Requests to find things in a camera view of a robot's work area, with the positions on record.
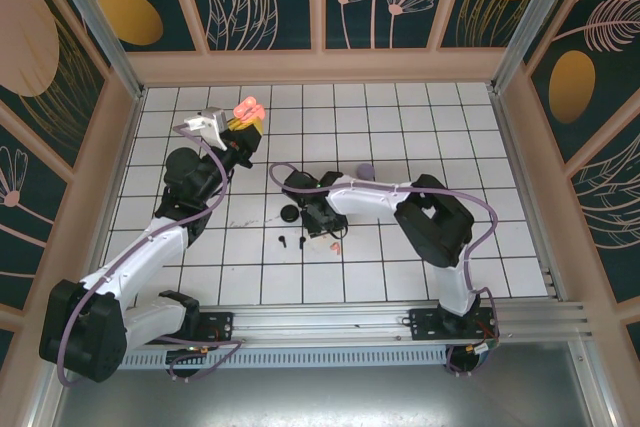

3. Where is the orange earbud charging case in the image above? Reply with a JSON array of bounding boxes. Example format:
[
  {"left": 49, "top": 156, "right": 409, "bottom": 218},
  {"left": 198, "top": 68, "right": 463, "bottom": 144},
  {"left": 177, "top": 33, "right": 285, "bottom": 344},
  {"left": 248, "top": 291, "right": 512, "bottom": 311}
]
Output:
[{"left": 233, "top": 95, "right": 265, "bottom": 121}]

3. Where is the grey metal sheet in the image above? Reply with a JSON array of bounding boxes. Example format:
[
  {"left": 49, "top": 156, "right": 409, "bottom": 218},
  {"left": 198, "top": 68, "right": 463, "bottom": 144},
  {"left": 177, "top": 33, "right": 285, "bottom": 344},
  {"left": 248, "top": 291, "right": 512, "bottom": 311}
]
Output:
[{"left": 49, "top": 366, "right": 606, "bottom": 427}]

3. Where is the green circuit board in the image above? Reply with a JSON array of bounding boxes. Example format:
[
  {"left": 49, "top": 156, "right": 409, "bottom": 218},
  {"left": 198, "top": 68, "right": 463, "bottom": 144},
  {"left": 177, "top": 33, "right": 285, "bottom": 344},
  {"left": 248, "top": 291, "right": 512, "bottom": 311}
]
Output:
[{"left": 467, "top": 338, "right": 501, "bottom": 363}]

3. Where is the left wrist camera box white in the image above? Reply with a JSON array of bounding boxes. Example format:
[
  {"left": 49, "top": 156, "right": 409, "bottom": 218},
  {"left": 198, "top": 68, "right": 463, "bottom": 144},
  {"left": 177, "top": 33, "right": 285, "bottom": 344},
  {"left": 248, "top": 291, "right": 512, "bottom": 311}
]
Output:
[{"left": 183, "top": 105, "right": 230, "bottom": 151}]

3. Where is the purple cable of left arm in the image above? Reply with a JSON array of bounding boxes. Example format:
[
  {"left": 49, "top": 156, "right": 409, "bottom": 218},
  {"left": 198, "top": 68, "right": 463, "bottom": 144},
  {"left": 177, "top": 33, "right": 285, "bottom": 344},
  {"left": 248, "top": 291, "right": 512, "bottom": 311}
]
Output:
[{"left": 56, "top": 123, "right": 246, "bottom": 388}]

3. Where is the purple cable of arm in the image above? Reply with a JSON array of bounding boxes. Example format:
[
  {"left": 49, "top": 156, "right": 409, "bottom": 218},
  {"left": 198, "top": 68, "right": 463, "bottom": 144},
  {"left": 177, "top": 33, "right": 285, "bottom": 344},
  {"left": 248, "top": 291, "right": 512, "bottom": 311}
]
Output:
[
  {"left": 56, "top": 123, "right": 246, "bottom": 388},
  {"left": 268, "top": 161, "right": 501, "bottom": 378}
]

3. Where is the aluminium mounting rail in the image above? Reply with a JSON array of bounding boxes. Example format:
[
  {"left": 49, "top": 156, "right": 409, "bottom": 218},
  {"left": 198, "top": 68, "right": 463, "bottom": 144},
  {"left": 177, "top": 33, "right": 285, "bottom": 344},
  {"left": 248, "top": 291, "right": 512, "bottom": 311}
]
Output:
[{"left": 47, "top": 300, "right": 591, "bottom": 348}]

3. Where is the slotted grey cable duct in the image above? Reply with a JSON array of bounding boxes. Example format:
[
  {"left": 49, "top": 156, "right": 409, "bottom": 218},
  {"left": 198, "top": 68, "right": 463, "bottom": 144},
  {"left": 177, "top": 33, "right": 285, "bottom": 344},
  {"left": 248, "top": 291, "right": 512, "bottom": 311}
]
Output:
[{"left": 68, "top": 349, "right": 450, "bottom": 369}]

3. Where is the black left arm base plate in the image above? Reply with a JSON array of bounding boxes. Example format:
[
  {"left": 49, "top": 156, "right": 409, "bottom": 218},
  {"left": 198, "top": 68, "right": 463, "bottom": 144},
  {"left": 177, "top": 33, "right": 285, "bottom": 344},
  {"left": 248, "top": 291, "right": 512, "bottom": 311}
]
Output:
[{"left": 143, "top": 310, "right": 236, "bottom": 346}]

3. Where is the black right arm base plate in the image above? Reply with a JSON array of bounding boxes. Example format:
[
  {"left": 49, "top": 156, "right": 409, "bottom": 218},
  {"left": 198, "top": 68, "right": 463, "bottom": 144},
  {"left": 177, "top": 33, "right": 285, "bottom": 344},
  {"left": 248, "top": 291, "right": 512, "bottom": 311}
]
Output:
[{"left": 408, "top": 307, "right": 501, "bottom": 343}]

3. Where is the aluminium frame post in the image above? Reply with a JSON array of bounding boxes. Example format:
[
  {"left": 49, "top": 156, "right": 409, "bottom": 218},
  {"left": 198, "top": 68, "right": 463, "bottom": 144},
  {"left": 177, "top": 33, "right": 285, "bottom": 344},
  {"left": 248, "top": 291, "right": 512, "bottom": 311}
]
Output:
[
  {"left": 39, "top": 0, "right": 147, "bottom": 101},
  {"left": 489, "top": 0, "right": 584, "bottom": 96}
]

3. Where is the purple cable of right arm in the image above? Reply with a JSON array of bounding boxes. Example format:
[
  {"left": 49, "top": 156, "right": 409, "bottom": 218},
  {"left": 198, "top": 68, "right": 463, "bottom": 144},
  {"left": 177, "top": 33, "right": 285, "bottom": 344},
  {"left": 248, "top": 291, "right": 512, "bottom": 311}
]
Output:
[{"left": 268, "top": 161, "right": 501, "bottom": 378}]

